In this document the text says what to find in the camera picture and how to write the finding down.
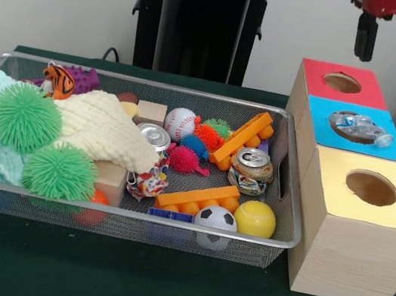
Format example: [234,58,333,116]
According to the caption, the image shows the clear foil packet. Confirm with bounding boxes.
[324,108,396,151]

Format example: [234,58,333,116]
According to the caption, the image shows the small soccer ball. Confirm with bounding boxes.
[189,202,242,254]

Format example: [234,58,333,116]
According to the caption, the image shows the cream cloth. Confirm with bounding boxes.
[44,83,171,180]

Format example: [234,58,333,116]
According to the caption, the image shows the crushed printed can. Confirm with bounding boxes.
[224,144,279,200]

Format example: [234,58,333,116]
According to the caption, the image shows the tiger plush keychain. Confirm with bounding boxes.
[37,63,79,102]

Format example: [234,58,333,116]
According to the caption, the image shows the orange toy building block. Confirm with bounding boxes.
[154,172,244,223]

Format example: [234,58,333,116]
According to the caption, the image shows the yellow foam ball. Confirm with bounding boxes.
[230,196,281,241]

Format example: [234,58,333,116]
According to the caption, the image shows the green spiky rubber ball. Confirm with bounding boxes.
[18,137,103,208]
[0,77,70,161]

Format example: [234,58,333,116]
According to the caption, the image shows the black cable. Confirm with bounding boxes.
[101,46,121,63]

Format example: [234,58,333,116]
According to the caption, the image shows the long orange toy piece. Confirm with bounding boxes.
[208,104,278,179]

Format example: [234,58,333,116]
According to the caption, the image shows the wooden box with three holes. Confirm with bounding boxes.
[255,56,396,296]

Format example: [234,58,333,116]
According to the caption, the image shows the silver mesh bin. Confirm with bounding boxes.
[0,50,325,276]

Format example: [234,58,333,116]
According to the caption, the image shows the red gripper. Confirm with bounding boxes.
[327,0,396,69]

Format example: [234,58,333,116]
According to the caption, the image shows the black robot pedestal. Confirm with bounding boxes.
[115,0,289,92]

